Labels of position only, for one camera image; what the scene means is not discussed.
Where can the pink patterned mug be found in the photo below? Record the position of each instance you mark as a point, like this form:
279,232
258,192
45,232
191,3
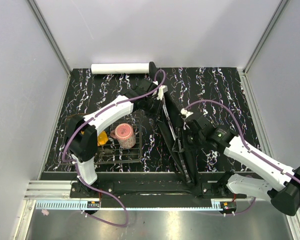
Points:
125,135

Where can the black racket bag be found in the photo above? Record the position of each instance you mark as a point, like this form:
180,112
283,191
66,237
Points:
175,135

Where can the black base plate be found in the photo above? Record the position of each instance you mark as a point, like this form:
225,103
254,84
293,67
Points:
204,190

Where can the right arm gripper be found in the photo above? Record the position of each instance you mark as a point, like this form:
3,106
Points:
187,129

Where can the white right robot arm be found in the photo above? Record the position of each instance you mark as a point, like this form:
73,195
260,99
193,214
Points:
279,183

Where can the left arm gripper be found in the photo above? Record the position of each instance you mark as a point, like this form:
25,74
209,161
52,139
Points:
159,103

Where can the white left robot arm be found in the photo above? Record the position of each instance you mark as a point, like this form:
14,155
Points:
81,156

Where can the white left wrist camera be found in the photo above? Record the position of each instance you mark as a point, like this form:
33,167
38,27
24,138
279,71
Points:
161,91

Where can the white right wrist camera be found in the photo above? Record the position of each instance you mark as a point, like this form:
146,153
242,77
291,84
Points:
186,115

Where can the yellow cloth item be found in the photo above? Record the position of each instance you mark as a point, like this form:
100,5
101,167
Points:
102,138

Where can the aluminium frame rail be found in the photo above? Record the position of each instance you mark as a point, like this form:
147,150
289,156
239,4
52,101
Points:
48,190

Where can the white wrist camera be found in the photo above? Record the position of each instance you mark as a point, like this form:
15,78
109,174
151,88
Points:
186,115
161,91

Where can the white shuttlecock tube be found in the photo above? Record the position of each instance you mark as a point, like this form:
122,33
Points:
119,68

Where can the wire rack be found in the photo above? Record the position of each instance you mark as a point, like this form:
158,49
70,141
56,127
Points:
112,153

